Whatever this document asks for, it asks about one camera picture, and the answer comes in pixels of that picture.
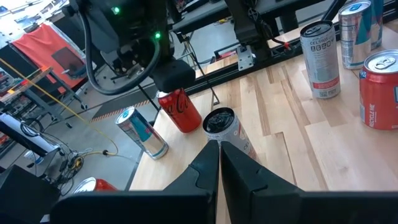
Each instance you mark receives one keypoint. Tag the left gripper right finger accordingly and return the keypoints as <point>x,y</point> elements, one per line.
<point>239,177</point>

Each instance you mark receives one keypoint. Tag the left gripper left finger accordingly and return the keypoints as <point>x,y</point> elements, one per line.
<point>202,177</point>

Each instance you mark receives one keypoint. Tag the red Coca-Cola can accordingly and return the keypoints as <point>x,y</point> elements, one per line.
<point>182,112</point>

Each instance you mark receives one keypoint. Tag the white Celsius can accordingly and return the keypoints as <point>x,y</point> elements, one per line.
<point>231,130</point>
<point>320,59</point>

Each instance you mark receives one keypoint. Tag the blue silver Red Bull can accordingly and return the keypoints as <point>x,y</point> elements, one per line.
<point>377,25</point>
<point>143,133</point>
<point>354,34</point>

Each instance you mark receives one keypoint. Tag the red Fanta strawberry can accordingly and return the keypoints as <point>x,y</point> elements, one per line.
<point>93,186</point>
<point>379,93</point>

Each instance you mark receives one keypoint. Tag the black mat with orange stripes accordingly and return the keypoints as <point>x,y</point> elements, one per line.
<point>124,102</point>

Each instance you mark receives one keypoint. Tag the black office chair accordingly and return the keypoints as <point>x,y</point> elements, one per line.
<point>66,60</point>

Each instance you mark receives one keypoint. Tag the grey metal workbench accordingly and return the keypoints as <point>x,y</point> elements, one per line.
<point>37,99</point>

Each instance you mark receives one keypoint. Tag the red fabric cover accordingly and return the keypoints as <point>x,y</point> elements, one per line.
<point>37,46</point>

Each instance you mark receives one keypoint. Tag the white pole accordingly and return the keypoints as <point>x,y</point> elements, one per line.
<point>18,127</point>

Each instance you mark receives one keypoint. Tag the black aluminium rig frame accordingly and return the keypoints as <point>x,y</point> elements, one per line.
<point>224,76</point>

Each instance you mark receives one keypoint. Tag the silver metal bracket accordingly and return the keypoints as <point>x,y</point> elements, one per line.
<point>245,59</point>

